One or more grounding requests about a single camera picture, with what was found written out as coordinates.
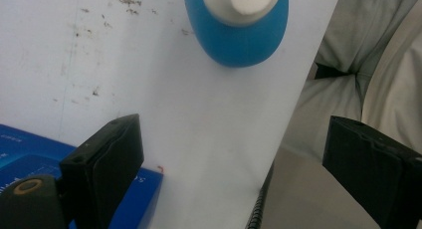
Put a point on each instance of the blue flat box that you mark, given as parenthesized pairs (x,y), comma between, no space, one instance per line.
(30,152)

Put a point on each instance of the white curtain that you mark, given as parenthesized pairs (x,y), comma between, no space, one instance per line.
(375,69)

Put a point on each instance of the blue and white rounded object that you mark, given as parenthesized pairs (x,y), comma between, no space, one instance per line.
(239,40)

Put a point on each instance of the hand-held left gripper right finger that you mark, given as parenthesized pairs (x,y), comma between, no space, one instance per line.
(371,166)

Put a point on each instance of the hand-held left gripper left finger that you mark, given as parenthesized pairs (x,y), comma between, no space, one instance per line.
(103,169)

